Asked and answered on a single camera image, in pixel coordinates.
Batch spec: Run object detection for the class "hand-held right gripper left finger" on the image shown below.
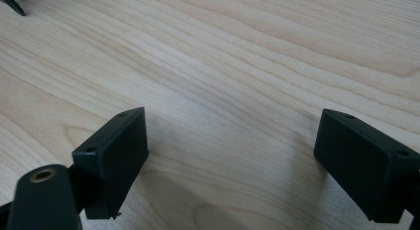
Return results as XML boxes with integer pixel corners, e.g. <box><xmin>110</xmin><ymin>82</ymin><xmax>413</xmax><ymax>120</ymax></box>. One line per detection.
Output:
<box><xmin>71</xmin><ymin>106</ymin><xmax>150</xmax><ymax>221</ymax></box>

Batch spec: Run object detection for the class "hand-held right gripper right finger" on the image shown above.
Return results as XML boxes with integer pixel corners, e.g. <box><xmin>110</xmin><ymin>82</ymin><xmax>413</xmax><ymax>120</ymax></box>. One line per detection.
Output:
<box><xmin>313</xmin><ymin>108</ymin><xmax>420</xmax><ymax>224</ymax></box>

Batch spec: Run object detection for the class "black slender object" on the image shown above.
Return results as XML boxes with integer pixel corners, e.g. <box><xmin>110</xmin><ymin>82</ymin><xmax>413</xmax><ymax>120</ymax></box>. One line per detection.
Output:
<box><xmin>0</xmin><ymin>0</ymin><xmax>27</xmax><ymax>17</ymax></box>

